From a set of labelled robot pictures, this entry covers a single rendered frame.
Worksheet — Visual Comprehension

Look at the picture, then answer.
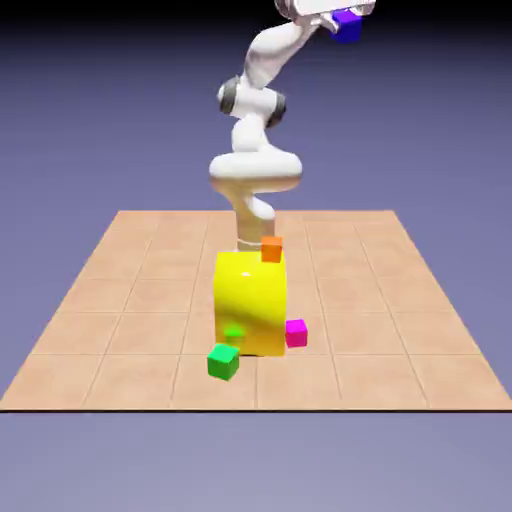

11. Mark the small green cube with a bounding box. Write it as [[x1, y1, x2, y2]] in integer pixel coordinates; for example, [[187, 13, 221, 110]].
[[206, 343, 241, 382]]

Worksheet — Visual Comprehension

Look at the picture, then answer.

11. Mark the small blue cube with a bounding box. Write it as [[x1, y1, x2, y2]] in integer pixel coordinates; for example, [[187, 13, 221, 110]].
[[330, 8, 364, 44]]

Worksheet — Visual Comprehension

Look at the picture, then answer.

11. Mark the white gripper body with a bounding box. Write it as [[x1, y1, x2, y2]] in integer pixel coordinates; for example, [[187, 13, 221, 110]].
[[291, 0, 378, 17]]

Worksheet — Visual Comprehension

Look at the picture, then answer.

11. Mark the small orange cube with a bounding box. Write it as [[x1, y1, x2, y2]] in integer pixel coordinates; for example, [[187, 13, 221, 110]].
[[260, 235, 284, 264]]

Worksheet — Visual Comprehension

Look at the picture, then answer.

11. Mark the small magenta cube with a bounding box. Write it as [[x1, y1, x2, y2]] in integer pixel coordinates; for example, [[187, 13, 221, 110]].
[[284, 318, 309, 348]]

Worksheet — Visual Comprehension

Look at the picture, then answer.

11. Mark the large yellow box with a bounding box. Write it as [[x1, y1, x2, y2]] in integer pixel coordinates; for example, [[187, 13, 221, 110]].
[[213, 250, 288, 358]]

